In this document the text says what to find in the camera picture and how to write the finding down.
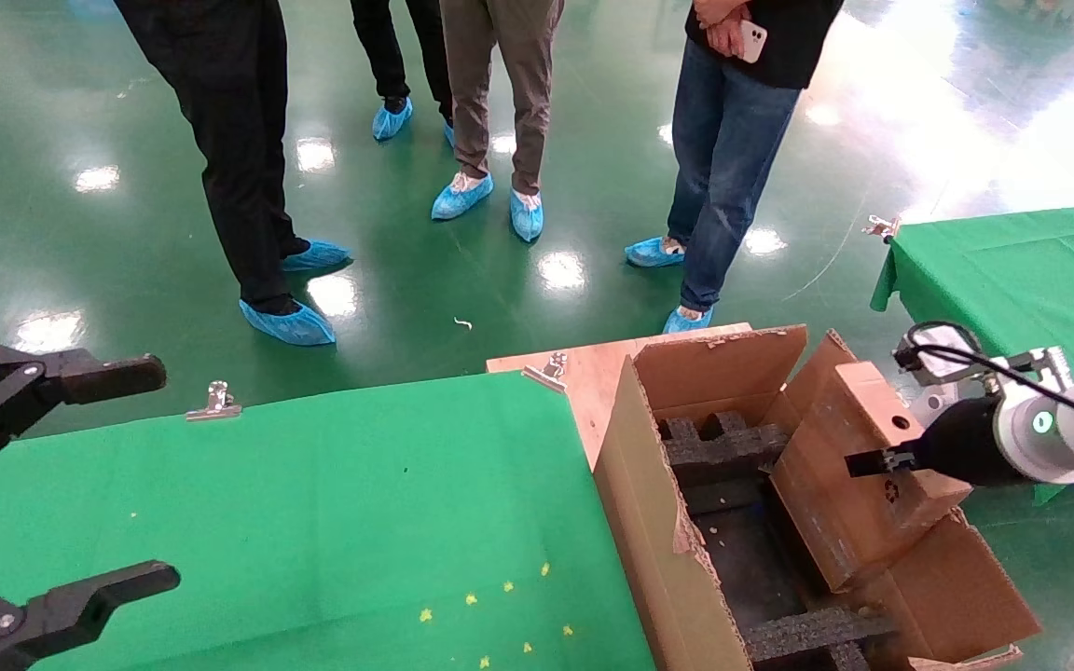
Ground silver camera mounting bracket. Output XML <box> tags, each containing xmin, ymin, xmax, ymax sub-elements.
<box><xmin>973</xmin><ymin>346</ymin><xmax>1074</xmax><ymax>394</ymax></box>

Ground person in blue jeans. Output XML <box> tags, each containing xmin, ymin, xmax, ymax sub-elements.
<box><xmin>668</xmin><ymin>0</ymin><xmax>845</xmax><ymax>314</ymax></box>

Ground short looped black cable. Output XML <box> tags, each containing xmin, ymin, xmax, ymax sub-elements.
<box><xmin>905</xmin><ymin>321</ymin><xmax>985</xmax><ymax>366</ymax></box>

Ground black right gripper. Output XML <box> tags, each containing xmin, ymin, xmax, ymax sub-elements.
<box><xmin>846</xmin><ymin>398</ymin><xmax>1028</xmax><ymax>487</ymax></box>

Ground large open cardboard carton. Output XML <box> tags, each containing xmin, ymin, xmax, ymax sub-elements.
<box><xmin>593</xmin><ymin>323</ymin><xmax>1043</xmax><ymax>671</ymax></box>

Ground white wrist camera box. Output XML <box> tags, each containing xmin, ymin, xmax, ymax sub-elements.
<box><xmin>893</xmin><ymin>347</ymin><xmax>978</xmax><ymax>388</ymax></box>

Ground bystander right hand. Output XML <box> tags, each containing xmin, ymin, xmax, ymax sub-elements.
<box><xmin>709</xmin><ymin>16</ymin><xmax>746</xmax><ymax>60</ymax></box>

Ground person in khaki trousers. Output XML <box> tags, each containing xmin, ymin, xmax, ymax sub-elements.
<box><xmin>439</xmin><ymin>0</ymin><xmax>565</xmax><ymax>198</ymax></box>

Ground small cardboard box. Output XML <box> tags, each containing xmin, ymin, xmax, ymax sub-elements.
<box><xmin>769</xmin><ymin>361</ymin><xmax>973</xmax><ymax>594</ymax></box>

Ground long dark cable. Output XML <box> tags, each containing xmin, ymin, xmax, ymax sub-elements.
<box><xmin>915</xmin><ymin>347</ymin><xmax>1074</xmax><ymax>411</ymax></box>

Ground person tan shirt black trousers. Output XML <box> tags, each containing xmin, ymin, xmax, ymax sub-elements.
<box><xmin>113</xmin><ymin>0</ymin><xmax>310</xmax><ymax>314</ymax></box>

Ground person in slim black trousers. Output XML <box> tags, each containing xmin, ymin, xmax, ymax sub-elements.
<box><xmin>351</xmin><ymin>0</ymin><xmax>455</xmax><ymax>118</ymax></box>

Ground black slotted foam insert block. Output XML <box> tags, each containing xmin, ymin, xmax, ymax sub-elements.
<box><xmin>656</xmin><ymin>410</ymin><xmax>792</xmax><ymax>491</ymax></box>

